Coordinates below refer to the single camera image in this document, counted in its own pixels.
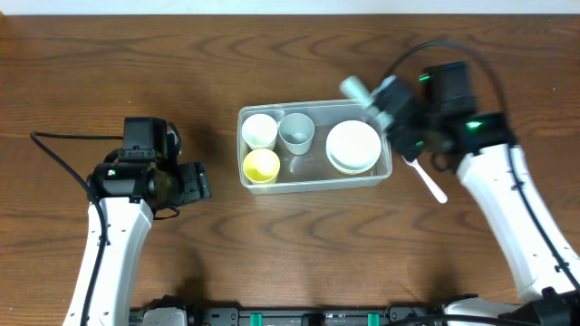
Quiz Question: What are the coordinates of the clear plastic storage box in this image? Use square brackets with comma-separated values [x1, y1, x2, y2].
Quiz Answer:
[237, 100, 392, 196]

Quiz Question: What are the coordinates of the yellow plastic cup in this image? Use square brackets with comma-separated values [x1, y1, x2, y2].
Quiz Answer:
[242, 149, 281, 185]

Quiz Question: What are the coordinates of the white plastic bowl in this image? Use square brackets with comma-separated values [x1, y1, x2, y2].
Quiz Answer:
[325, 120, 382, 169]

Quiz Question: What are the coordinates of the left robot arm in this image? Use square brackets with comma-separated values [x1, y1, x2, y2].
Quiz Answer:
[63, 162, 211, 325]

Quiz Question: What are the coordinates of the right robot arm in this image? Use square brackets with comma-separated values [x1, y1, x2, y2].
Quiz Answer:
[365, 74, 579, 325]

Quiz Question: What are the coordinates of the black mounting rail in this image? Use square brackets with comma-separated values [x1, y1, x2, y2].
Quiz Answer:
[129, 295, 441, 326]

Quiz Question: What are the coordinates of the white plastic fork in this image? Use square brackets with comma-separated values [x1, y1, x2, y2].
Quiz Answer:
[402, 158, 449, 204]

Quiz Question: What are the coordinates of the white plastic cup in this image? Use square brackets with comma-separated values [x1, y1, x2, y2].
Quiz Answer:
[241, 114, 278, 150]

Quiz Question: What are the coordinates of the grey plastic cup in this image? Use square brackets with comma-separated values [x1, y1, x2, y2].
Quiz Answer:
[278, 113, 315, 155]

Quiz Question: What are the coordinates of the mint green plastic spoon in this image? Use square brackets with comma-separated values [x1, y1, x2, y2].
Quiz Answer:
[339, 76, 393, 129]

